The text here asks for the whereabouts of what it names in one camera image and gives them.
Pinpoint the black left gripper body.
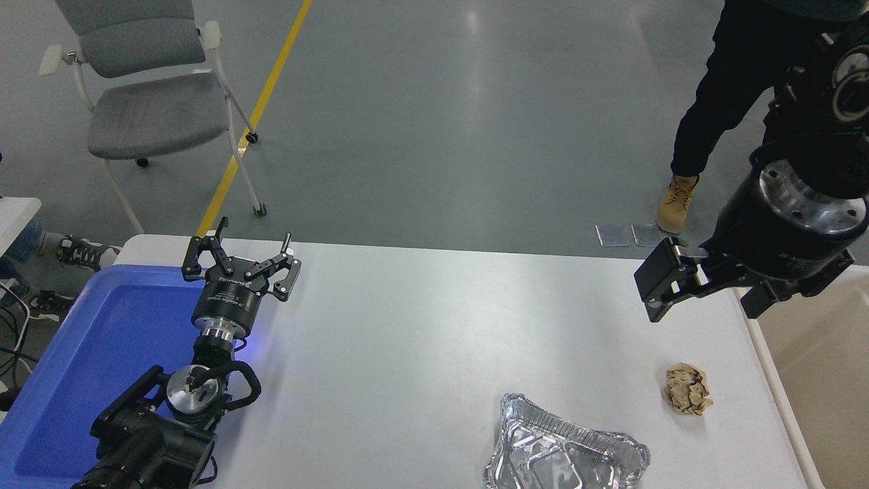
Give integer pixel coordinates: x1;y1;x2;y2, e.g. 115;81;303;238
191;270;267;335

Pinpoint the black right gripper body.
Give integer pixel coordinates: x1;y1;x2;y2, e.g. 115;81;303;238
705;168;868;300

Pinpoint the silver foil tray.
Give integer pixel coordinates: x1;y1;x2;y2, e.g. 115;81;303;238
483;393;651;489

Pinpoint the large pale bin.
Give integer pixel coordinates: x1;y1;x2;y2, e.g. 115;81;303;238
737;264;869;489

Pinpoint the crumpled tan paper ball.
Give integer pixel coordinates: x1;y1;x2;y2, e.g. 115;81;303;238
663;363;714;416

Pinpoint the person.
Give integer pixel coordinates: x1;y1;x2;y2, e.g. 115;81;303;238
0;219;122;323
656;0;869;235

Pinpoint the blue plastic tray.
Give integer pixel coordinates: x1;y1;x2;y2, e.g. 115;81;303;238
0;264;272;489

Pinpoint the small white table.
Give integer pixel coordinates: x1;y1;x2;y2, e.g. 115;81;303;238
0;197;41;257

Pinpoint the grey chair with white frame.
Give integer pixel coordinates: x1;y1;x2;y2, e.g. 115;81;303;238
39;0;267;235

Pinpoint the white cable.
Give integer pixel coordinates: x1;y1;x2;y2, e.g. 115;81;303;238
0;280;31;401

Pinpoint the black cable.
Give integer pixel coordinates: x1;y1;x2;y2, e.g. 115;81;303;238
0;306;28;364

